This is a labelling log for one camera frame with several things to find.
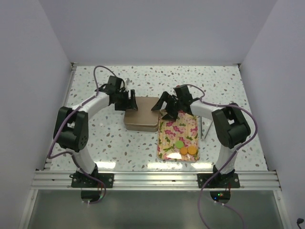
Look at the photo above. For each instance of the floral rectangular tray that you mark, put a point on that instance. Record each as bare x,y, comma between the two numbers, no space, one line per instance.
185,128

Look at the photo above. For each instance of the gold square cookie tin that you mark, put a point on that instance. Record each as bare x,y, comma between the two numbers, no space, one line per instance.
146,127

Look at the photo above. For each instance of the gold square tin lid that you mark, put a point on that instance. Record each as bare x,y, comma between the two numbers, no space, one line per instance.
144,116

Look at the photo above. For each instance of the round sandwich cookie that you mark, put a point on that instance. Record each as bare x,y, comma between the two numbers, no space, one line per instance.
192,150
183,151

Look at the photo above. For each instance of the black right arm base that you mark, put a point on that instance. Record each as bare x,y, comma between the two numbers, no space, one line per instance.
220,181

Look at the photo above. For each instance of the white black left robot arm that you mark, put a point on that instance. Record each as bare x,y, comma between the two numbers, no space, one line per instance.
71,132

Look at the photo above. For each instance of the round sandwich cookie front right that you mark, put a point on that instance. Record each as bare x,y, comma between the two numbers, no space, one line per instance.
192,150

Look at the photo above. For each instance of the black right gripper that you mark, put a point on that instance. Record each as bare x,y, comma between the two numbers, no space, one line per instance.
171,115

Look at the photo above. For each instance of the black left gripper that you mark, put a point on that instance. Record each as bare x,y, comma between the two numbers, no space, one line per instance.
129,104

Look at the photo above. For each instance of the green round cookie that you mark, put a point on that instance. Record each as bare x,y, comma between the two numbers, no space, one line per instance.
179,144

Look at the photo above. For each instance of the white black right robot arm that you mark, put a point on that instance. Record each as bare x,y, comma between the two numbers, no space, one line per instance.
231,126

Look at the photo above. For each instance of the metal serving tongs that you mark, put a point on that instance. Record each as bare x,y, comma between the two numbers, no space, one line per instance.
205,125

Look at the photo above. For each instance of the aluminium frame rail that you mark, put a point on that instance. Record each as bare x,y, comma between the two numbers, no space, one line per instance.
132,156

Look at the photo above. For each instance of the round sandwich cookie front middle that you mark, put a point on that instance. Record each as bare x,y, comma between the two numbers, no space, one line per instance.
183,151

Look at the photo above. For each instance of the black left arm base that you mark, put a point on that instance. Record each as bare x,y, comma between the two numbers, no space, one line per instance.
79,180

